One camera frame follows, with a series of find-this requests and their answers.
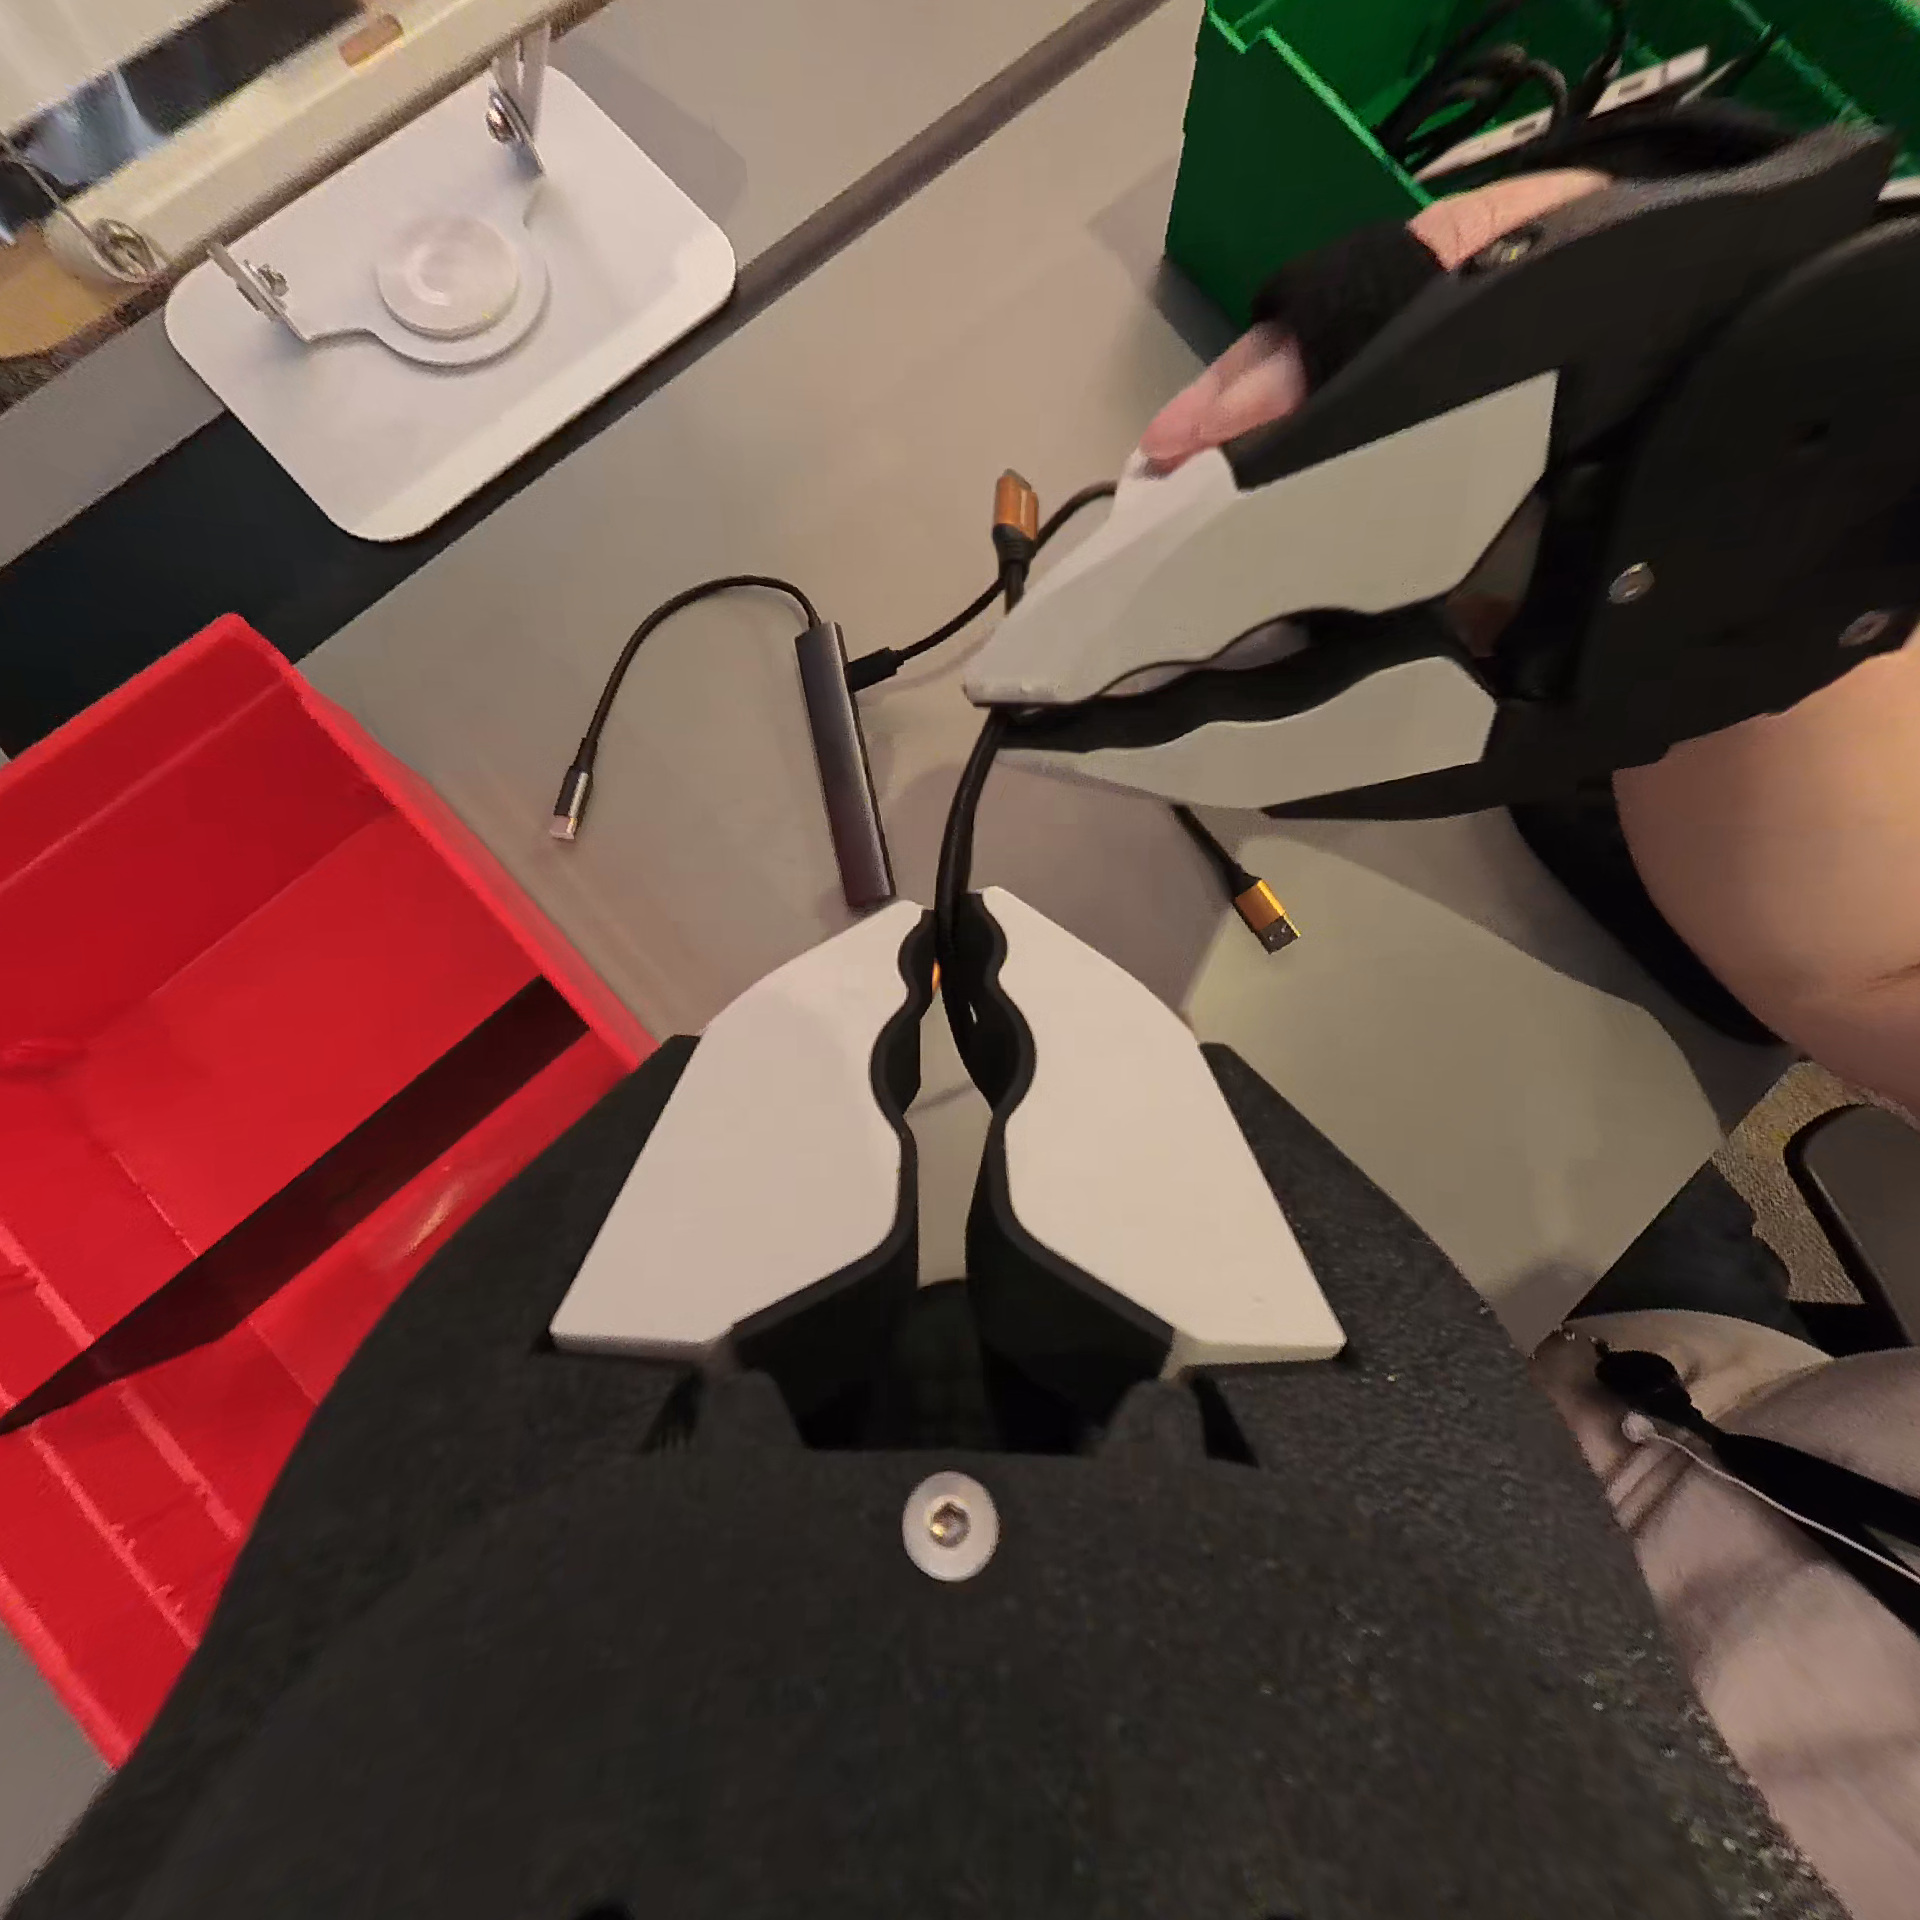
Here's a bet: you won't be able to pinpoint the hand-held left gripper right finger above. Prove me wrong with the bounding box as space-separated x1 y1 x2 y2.
956 884 1348 1451

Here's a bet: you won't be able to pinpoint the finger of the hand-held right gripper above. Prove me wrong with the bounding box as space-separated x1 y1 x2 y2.
996 618 1502 822
956 368 1560 711

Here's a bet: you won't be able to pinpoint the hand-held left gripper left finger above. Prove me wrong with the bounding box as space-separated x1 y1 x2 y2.
544 895 925 1449

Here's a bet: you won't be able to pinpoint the grey usb hub with cable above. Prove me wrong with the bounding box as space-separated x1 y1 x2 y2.
544 571 903 911

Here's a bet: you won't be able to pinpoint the person's right forearm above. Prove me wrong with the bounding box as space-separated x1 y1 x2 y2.
1613 705 1920 1120

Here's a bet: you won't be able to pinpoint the person's right hand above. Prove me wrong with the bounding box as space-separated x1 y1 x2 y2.
1139 166 1615 472

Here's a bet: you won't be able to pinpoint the green plastic bin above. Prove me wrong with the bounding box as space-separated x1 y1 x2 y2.
1163 0 1920 347

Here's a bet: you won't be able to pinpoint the red plastic bin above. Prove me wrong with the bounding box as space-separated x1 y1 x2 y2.
0 613 659 1765

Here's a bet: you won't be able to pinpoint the white stand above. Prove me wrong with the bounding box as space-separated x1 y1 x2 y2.
159 34 736 543

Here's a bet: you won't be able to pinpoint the person's grey trousers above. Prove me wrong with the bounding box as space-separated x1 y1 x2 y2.
1529 1307 1920 1920

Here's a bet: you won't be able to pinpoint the bundle of black cables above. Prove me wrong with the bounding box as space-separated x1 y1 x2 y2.
1378 0 1802 173

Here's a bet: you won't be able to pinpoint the black cord with clip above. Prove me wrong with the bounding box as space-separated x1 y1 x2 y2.
1556 1330 1920 1592

